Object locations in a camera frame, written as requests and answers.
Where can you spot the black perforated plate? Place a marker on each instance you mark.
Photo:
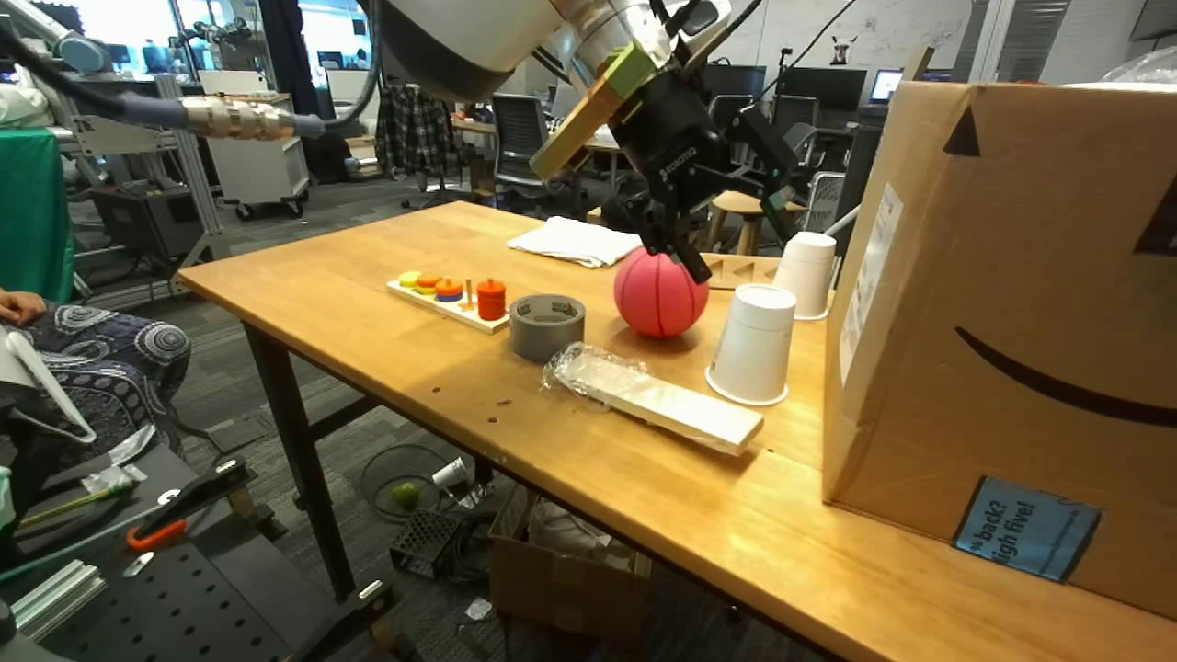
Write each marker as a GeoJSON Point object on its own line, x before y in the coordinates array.
{"type": "Point", "coordinates": [184, 609]}

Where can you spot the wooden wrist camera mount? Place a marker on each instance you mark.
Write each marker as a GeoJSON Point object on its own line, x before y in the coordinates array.
{"type": "Point", "coordinates": [593, 113]}

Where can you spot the green cloth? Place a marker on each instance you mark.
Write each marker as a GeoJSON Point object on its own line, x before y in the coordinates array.
{"type": "Point", "coordinates": [32, 209]}

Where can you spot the red mini basketball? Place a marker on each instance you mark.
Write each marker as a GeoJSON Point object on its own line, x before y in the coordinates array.
{"type": "Point", "coordinates": [655, 296]}

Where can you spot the aluminium extrusion rail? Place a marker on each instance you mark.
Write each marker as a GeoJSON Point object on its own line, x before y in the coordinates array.
{"type": "Point", "coordinates": [56, 595]}

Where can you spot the open cardboard box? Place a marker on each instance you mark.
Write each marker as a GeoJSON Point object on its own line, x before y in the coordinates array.
{"type": "Point", "coordinates": [564, 589]}

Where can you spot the round wooden stool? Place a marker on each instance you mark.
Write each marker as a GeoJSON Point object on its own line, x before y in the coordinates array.
{"type": "Point", "coordinates": [740, 209]}

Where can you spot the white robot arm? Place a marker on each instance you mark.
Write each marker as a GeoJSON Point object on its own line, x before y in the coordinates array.
{"type": "Point", "coordinates": [489, 38]}

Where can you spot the patterned trouser legs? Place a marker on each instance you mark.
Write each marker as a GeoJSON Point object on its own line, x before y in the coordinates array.
{"type": "Point", "coordinates": [111, 363]}

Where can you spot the large cardboard shipping box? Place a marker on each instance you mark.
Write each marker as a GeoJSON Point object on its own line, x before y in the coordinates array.
{"type": "Point", "coordinates": [1015, 318]}

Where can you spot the red stacking cylinder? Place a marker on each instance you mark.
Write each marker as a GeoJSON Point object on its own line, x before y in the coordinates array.
{"type": "Point", "coordinates": [489, 298]}

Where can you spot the black table leg frame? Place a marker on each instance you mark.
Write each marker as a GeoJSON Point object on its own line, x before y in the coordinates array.
{"type": "Point", "coordinates": [294, 465]}

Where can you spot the white folded cloth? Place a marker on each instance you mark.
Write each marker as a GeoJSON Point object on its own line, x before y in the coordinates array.
{"type": "Point", "coordinates": [571, 242]}

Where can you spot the green ball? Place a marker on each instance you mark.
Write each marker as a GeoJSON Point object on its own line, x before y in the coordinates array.
{"type": "Point", "coordinates": [407, 495]}

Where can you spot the white paper cup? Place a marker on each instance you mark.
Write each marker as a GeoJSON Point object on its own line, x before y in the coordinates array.
{"type": "Point", "coordinates": [811, 277]}
{"type": "Point", "coordinates": [750, 352]}

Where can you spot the wooden frame tray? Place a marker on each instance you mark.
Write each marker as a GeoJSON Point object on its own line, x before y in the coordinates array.
{"type": "Point", "coordinates": [746, 266]}

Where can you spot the person's left hand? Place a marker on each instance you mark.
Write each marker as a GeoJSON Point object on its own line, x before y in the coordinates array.
{"type": "Point", "coordinates": [19, 307]}

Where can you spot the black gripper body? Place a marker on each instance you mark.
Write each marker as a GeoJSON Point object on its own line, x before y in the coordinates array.
{"type": "Point", "coordinates": [670, 153]}

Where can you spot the white angular frame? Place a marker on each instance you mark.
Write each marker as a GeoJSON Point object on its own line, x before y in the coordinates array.
{"type": "Point", "coordinates": [50, 391]}

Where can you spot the grey duct tape roll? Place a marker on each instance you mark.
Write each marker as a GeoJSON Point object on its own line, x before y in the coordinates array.
{"type": "Point", "coordinates": [545, 332]}

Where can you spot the white cabinet cart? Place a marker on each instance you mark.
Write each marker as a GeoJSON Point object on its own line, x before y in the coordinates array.
{"type": "Point", "coordinates": [250, 171]}

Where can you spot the white tray with food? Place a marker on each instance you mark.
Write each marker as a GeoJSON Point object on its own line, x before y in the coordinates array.
{"type": "Point", "coordinates": [445, 307]}

